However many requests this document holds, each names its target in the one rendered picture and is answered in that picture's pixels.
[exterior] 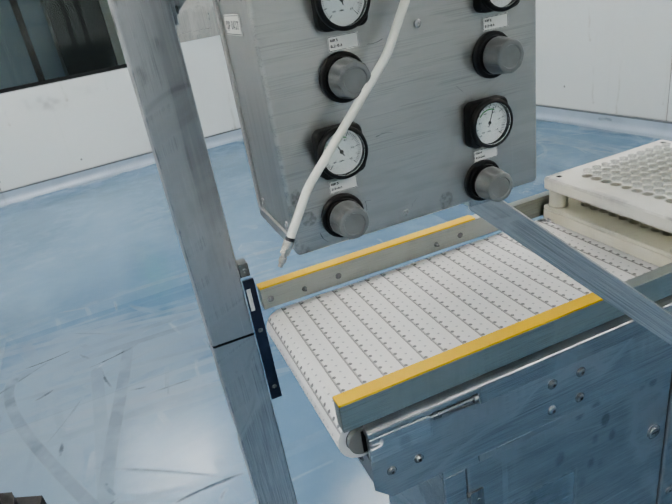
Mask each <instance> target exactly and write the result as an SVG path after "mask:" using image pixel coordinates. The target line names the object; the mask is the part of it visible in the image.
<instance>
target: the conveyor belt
mask: <svg viewBox="0 0 672 504"><path fill-rule="evenodd" d="M535 222H536V223H538V224H539V225H541V226H542V227H544V228H545V229H547V230H548V231H550V232H551V233H553V234H554V235H556V236H557V237H559V238H560V239H562V240H563V241H565V242H566V243H567V244H569V245H570V246H572V247H573V248H575V249H576V250H578V251H579V252H581V253H582V254H584V255H585V256H587V257H588V258H590V259H591V260H593V261H594V262H596V263H597V264H599V265H600V266H602V267H603V268H605V269H606V270H607V271H609V272H610V273H612V274H613V275H615V276H616V277H618V278H619V279H621V280H622V281H627V280H629V279H632V278H634V277H637V276H639V275H642V274H644V273H647V272H649V271H652V270H654V269H657V268H659V267H658V266H656V265H654V264H651V263H649V262H646V261H644V260H642V259H639V258H637V257H634V256H632V255H630V254H627V253H625V252H622V251H620V250H618V249H615V248H613V247H610V246H608V245H606V244H603V243H601V242H598V241H596V240H594V239H591V238H589V237H586V236H584V235H582V234H579V233H577V232H574V231H572V230H570V229H567V228H565V227H562V226H560V225H558V224H553V223H549V222H547V221H546V219H544V218H542V219H539V220H536V221H535ZM589 293H592V292H591V291H590V290H588V289H587V288H585V287H584V286H582V285H581V284H579V283H578V282H576V281H575V280H573V279H572V278H570V277H569V276H567V275H566V274H564V273H563V272H561V271H560V270H558V269H557V268H555V267H554V266H552V265H551V264H550V263H548V262H547V261H545V260H544V259H542V258H541V257H539V256H538V255H536V254H535V253H533V252H532V251H530V250H529V249H527V248H526V247H524V246H523V245H521V244H520V243H518V242H517V241H515V240H514V239H512V238H511V237H509V236H508V235H506V234H505V233H503V232H501V233H498V234H495V235H493V236H490V237H487V238H484V239H481V240H478V241H475V242H472V243H469V244H466V245H463V246H460V247H457V248H455V249H452V250H449V251H446V252H443V253H440V254H437V255H434V256H431V257H428V258H425V259H422V260H420V261H417V262H414V263H411V264H408V265H405V266H402V267H399V268H396V269H393V270H390V271H387V272H384V273H382V274H379V275H376V276H373V277H370V278H367V279H364V280H361V281H358V282H355V283H352V284H349V285H347V286H344V287H341V288H338V289H335V290H332V291H329V292H326V293H323V294H320V295H317V296H314V297H311V298H309V299H306V300H303V301H300V302H297V303H294V304H291V305H288V306H285V307H282V308H280V309H278V310H276V311H275V312H273V313H272V314H271V315H270V317H269V319H268V321H267V331H268V333H269V335H270V336H271V338H272V340H273V341H274V343H275V345H276V346H277V348H278V350H279V351H280V353H281V354H282V356H283V358H284V359H285V361H286V363H287V364H288V366H289V368H290V369H291V371H292V373H293V374H294V376H295V378H296V379H297V381H298V382H299V384H300V386H301V387H302V389H303V391H304V392H305V394H306V396H307V397H308V399H309V401H310V402H311V404H312V405H313V407H314V409H315V410H316V412H317V414H318V415H319V417H320V419H321V420H322V422H323V424H324V425H325V427H326V428H327V430H328V432H329V433H330V435H331V437H332V438H333V440H334V442H335V443H336V445H337V447H338V448H339V450H340V451H341V453H342V454H343V455H345V456H346V457H350V458H358V457H362V456H364V455H367V454H368V452H366V453H364V454H355V453H353V452H352V451H351V450H350V449H349V448H348V447H347V445H346V437H347V435H348V433H349V432H350V431H348V432H346V433H343V431H342V430H341V428H340V426H339V425H338V422H337V417H336V412H335V407H334V402H333V399H332V397H333V396H335V395H337V394H340V393H342V392H345V391H347V390H350V389H352V388H355V387H357V386H360V385H362V384H365V383H367V382H370V381H372V380H375V379H377V378H380V377H382V376H385V375H387V374H390V373H392V372H395V371H397V370H400V369H402V368H405V367H407V366H410V365H412V364H415V363H417V362H420V361H422V360H425V359H427V358H430V357H432V356H435V355H437V354H440V353H442V352H445V351H447V350H450V349H452V348H455V347H457V346H460V345H462V344H465V343H467V342H470V341H472V340H475V339H477V338H480V337H482V336H485V335H487V334H490V333H492V332H495V331H497V330H500V329H502V328H505V327H507V326H510V325H512V324H515V323H517V322H520V321H522V320H525V319H527V318H530V317H532V316H535V315H537V314H540V313H542V312H545V311H547V310H549V309H552V308H554V307H557V306H559V305H562V304H564V303H567V302H569V301H572V300H574V299H577V298H579V297H582V296H584V295H587V294H589Z"/></svg>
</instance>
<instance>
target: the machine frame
mask: <svg viewBox="0 0 672 504"><path fill-rule="evenodd" d="M107 1H108V4H109V7H110V11H111V14H112V17H113V21H114V24H115V27H116V31H117V34H118V38H119V41H120V44H121V48H122V51H123V54H124V58H125V61H126V64H127V68H128V71H129V75H130V78H131V81H132V85H133V88H134V91H135V95H136V98H137V101H138V105H139V108H140V111H141V115H142V118H143V122H144V125H145V128H146V132H147V135H148V138H149V142H150V145H151V148H152V152H153V155H154V159H155V162H156V165H157V169H158V172H159V175H160V179H161V182H162V185H163V189H164V192H165V196H166V199H167V202H168V206H169V209H170V212H171V216H172V219H173V222H174V226H175V229H176V233H177V236H178V239H179V243H180V246H181V249H182V253H183V256H184V259H185V263H186V266H187V269H188V273H189V276H190V280H191V283H192V286H193V290H194V293H195V296H196V300H197V303H198V306H199V310H200V313H201V317H202V320H203V323H204V327H205V329H206V333H207V337H208V340H209V343H210V347H211V350H212V354H213V357H214V360H215V364H216V367H217V370H218V374H219V377H220V380H221V384H222V387H223V391H224V394H225V397H226V401H227V404H228V407H229V411H230V414H231V416H232V419H233V422H234V424H235V427H236V430H237V433H238V441H239V444H240V448H241V451H242V454H243V458H244V461H245V464H246V468H247V471H248V475H249V478H250V481H251V485H252V488H253V491H254V495H255V498H256V501H257V504H298V503H297V499H296V495H295V491H294V487H293V483H292V479H291V475H290V471H289V467H288V463H287V460H286V456H285V452H284V448H283V444H282V440H281V436H280V432H279V428H278V424H277V420H276V416H275V412H274V409H273V405H272V401H271V397H270V393H269V389H268V385H267V381H266V377H265V373H264V369H263V365H262V361H261V358H260V354H259V350H258V346H257V342H256V338H255V334H254V330H253V326H252V322H251V318H250V314H249V310H248V307H247V303H246V299H245V295H244V291H243V287H242V283H241V279H240V275H239V271H238V267H237V263H236V259H235V256H234V252H233V248H232V244H231V240H230V236H229V232H228V228H227V224H226V220H225V216H224V212H223V208H222V205H221V201H220V197H219V193H218V189H217V185H216V181H215V177H214V173H213V169H212V165H211V161H210V157H209V154H208V150H207V146H206V142H205V138H204V134H203V130H202V126H201V122H200V118H199V114H198V110H197V106H196V103H195V99H194V95H193V91H192V87H191V83H190V79H189V75H188V71H187V67H186V63H185V59H184V55H183V52H182V48H181V44H180V40H179V36H178V32H177V28H176V24H175V20H174V16H173V12H172V8H171V4H170V1H169V0H149V1H143V2H141V1H140V0H107Z"/></svg>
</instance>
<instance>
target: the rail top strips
mask: <svg viewBox="0 0 672 504"><path fill-rule="evenodd" d="M472 220H475V218H474V217H472V216H470V215H467V216H464V217H461V218H458V219H455V220H452V221H449V222H446V223H442V224H439V225H436V226H433V227H430V228H427V229H424V230H421V231H418V232H415V233H412V234H409V235H406V236H402V237H399V238H396V239H393V240H390V241H387V242H384V243H381V244H378V245H375V246H372V247H369V248H366V249H363V250H359V251H356V252H353V253H350V254H347V255H344V256H341V257H338V258H335V259H332V260H329V261H326V262H323V263H319V264H316V265H313V266H310V267H307V268H304V269H301V270H298V271H295V272H292V273H289V274H286V275H283V276H280V277H276V278H273V279H270V280H267V281H264V282H261V283H258V284H256V285H257V287H258V289H259V290H263V289H266V288H269V287H272V286H275V285H278V284H281V283H284V282H287V281H290V280H293V279H296V278H299V277H302V276H305V275H308V274H311V273H314V272H317V271H320V270H323V269H326V268H329V267H332V266H336V265H339V264H342V263H345V262H348V261H351V260H354V259H357V258H360V257H363V256H366V255H369V254H372V253H375V252H378V251H381V250H384V249H387V248H390V247H393V246H396V245H399V244H402V243H405V242H408V241H411V240H414V239H418V238H421V237H424V236H427V235H430V234H433V233H436V232H439V231H442V230H445V229H448V228H451V227H454V226H457V225H460V224H463V223H466V222H469V221H472ZM600 301H603V299H602V298H600V297H599V296H597V295H596V294H594V293H593V292H592V293H589V294H587V295H584V296H582V297H579V298H577V299H574V300H572V301H569V302H567V303H564V304H562V305H559V306H557V307H554V308H552V309H549V310H547V311H545V312H542V313H540V314H537V315H535V316H532V317H530V318H527V319H525V320H522V321H520V322H517V323H515V324H512V325H510V326H507V327H505V328H502V329H500V330H497V331H495V332H492V333H490V334H487V335H485V336H482V337H480V338H477V339H475V340H472V341H470V342H467V343H465V344H462V345H460V346H457V347H455V348H452V349H450V350H447V351H445V352H442V353H440V354H437V355H435V356H432V357H430V358H427V359H425V360H422V361H420V362H417V363H415V364H412V365H410V366H407V367H405V368H402V369H400V370H397V371H395V372H392V373H390V374H387V375H385V376H382V377H380V378H377V379H375V380H372V381H370V382H367V383H365V384H362V385H360V386H357V387H355V388H352V389H350V390H347V391H345V392H342V393H340V394H337V395H335V396H333V397H332V399H333V400H334V402H335V403H336V405H337V406H338V408H341V407H343V406H346V405H348V404H351V403H353V402H356V401H358V400H360V399H363V398H365V397H368V396H370V395H373V394H375V393H378V392H380V391H383V390H385V389H387V388H390V387H392V386H395V385H397V384H400V383H402V382H405V381H407V380H409V379H412V378H414V377H417V376H419V375H422V374H424V373H427V372H429V371H431V370H434V369H436V368H439V367H441V366H444V365H446V364H449V363H451V362H453V361H456V360H458V359H461V358H463V357H466V356H468V355H471V354H473V353H475V352H478V351H480V350H483V349H485V348H488V347H490V346H493V345H495V344H497V343H500V342H502V341H505V340H507V339H510V338H512V337H515V336H517V335H519V334H522V333H524V332H527V331H529V330H532V329H534V328H537V327H539V326H542V325H544V324H546V323H549V322H551V321H554V320H556V319H559V318H561V317H564V316H566V315H568V314H571V313H573V312H576V311H578V310H581V309H583V308H586V307H588V306H590V305H593V304H595V303H598V302H600Z"/></svg>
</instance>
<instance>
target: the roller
mask: <svg viewBox="0 0 672 504"><path fill-rule="evenodd" d="M363 428H364V427H363V426H360V427H358V428H356V429H353V430H351V431H350V432H349V433H348V435H347V437H346V445H347V447H348V448H349V449H350V450H351V451H352V452H353V453H355V454H364V453H366V452H368V448H367V442H366V436H365V435H364V432H363Z"/></svg>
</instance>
